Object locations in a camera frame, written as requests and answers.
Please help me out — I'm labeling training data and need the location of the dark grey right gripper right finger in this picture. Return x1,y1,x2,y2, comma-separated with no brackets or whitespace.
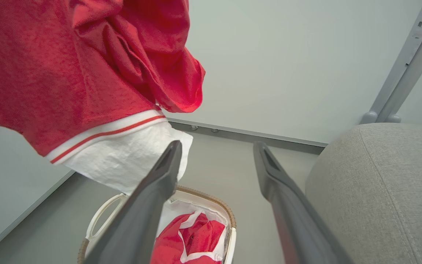
253,141,353,264

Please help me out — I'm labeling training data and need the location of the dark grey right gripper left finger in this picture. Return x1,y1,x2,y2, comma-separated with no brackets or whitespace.
83,140,183,264

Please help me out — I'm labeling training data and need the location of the red garment with white trim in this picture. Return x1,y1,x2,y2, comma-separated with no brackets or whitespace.
0,0,206,195

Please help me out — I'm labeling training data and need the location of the white laundry basket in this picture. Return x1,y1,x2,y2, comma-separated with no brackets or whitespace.
77,186,237,264

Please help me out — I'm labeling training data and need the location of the red and white garment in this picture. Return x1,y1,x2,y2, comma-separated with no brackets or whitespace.
151,211,227,264

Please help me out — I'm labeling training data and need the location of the light grey fabric sofa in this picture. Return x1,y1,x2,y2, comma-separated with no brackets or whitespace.
305,123,422,264

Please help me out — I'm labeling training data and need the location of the grey metal frame post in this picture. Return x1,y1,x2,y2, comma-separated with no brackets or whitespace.
360,0,422,124

